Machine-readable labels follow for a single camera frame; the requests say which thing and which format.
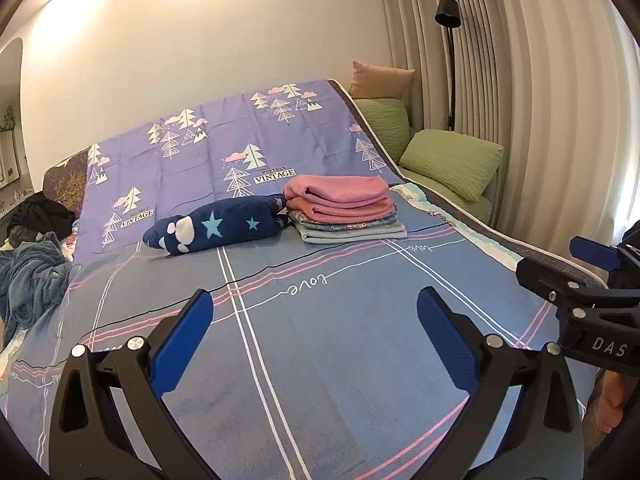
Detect large green pillow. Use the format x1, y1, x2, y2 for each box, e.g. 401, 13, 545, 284
398, 128, 505, 197

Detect grey folded garment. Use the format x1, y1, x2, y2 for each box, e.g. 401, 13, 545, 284
295, 222, 408, 246

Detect small green pillow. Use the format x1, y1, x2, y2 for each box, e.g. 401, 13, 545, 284
354, 98, 412, 166

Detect purple tree-print bedsheet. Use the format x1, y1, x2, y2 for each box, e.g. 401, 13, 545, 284
75, 78, 401, 256

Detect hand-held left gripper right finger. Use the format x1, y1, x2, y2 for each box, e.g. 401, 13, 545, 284
416, 286, 586, 480

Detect blue plaid bedsheet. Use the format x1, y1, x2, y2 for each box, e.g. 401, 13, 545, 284
0, 182, 616, 480

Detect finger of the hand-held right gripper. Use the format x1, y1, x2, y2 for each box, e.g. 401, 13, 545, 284
515, 256, 608, 311
569, 236, 625, 275

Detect wall mirror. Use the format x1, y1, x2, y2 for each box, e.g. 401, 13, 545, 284
0, 132, 20, 187

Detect brown patterned bed cover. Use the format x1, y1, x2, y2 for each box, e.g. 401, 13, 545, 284
42, 144, 92, 211

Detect floral folded garment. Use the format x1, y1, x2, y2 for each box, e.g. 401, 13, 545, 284
289, 209, 399, 231

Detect blue-grey fleece blanket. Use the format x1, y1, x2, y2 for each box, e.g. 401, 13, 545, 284
0, 240, 75, 346

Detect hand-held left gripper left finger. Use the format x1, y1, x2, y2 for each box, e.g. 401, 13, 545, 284
48, 289, 216, 480

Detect tan pillow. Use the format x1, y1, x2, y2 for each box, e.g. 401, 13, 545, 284
348, 61, 417, 101

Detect beige pleated curtain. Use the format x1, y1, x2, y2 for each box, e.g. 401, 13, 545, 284
377, 0, 640, 281

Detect salmon folded garment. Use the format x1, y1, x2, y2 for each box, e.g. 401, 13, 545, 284
286, 196, 397, 223

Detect navy star-print plush blanket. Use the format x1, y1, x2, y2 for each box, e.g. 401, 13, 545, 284
142, 194, 288, 256

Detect person's right hand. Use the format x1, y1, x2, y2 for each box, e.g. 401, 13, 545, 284
597, 370, 626, 426

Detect black clothes pile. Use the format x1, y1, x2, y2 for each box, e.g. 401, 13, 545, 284
6, 192, 76, 246

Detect pink long-sleeve shirt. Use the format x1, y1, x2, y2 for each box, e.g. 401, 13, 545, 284
283, 175, 391, 209

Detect black floor lamp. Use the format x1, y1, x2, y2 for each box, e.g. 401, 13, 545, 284
434, 0, 462, 133

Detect green mattress cover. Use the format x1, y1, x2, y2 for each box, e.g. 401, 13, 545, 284
402, 167, 493, 228

